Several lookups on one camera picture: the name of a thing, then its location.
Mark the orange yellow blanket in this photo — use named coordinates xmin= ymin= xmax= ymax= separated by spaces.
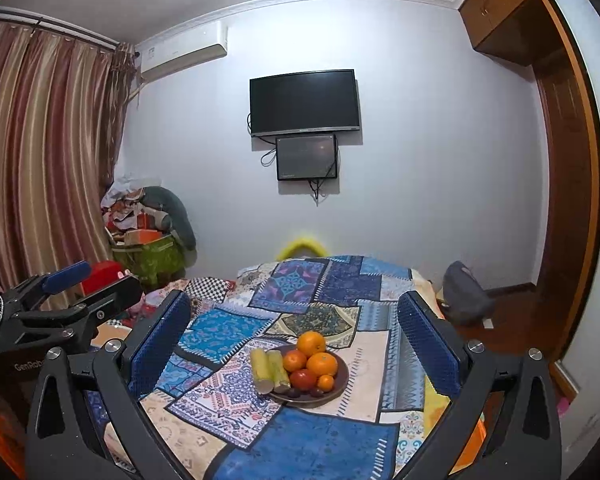
xmin=422 ymin=387 xmax=486 ymax=471

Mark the pile of clutter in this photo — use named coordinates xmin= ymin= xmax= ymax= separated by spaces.
xmin=101 ymin=175 xmax=173 ymax=246

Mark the brown wooden wardrobe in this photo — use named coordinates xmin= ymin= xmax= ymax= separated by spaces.
xmin=457 ymin=0 xmax=600 ymax=361

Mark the green bag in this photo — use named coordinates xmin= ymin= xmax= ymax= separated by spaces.
xmin=111 ymin=234 xmax=187 ymax=288

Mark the large plain orange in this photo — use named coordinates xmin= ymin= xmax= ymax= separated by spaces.
xmin=296 ymin=331 xmax=327 ymax=357

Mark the orange with white sticker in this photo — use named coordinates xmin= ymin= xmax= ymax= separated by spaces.
xmin=306 ymin=352 xmax=339 ymax=377

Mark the yellow round item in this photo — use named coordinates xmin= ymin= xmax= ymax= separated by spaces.
xmin=275 ymin=237 xmax=328 ymax=261

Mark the red plastic item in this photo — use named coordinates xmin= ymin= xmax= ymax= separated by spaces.
xmin=82 ymin=260 xmax=123 ymax=296

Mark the white air conditioner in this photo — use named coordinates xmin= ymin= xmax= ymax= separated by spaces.
xmin=139 ymin=22 xmax=229 ymax=83

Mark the reddish mandarin orange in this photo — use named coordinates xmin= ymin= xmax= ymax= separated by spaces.
xmin=282 ymin=349 xmax=308 ymax=373

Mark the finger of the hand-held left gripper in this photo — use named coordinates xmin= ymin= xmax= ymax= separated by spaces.
xmin=2 ymin=260 xmax=92 ymax=306
xmin=15 ymin=276 xmax=142 ymax=336

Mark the patchwork printed blanket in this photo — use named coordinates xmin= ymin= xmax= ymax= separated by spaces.
xmin=87 ymin=255 xmax=481 ymax=480

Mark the curtain rod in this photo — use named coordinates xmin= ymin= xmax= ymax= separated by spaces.
xmin=0 ymin=7 xmax=118 ymax=51

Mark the yellow sugar cane piece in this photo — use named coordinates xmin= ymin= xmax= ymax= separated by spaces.
xmin=250 ymin=349 xmax=275 ymax=393
xmin=266 ymin=350 xmax=292 ymax=393

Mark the red tomato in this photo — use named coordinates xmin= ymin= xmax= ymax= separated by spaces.
xmin=290 ymin=368 xmax=318 ymax=391

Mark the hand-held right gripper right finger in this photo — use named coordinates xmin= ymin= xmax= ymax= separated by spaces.
xmin=395 ymin=290 xmax=563 ymax=480

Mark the grey backpack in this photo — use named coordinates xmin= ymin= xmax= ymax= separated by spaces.
xmin=441 ymin=260 xmax=496 ymax=328

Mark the small black wall monitor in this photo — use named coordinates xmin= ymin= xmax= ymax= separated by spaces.
xmin=275 ymin=134 xmax=339 ymax=182

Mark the dark round plate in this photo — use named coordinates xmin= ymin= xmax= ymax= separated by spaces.
xmin=252 ymin=344 xmax=350 ymax=408

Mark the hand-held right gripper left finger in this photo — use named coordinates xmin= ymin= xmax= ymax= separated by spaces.
xmin=25 ymin=289 xmax=196 ymax=480

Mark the striped brown curtain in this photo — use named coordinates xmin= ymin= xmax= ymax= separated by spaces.
xmin=0 ymin=17 xmax=136 ymax=311

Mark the large black wall television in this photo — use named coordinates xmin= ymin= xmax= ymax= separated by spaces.
xmin=249 ymin=69 xmax=363 ymax=138

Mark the orange box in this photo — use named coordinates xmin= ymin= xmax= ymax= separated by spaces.
xmin=125 ymin=229 xmax=163 ymax=246

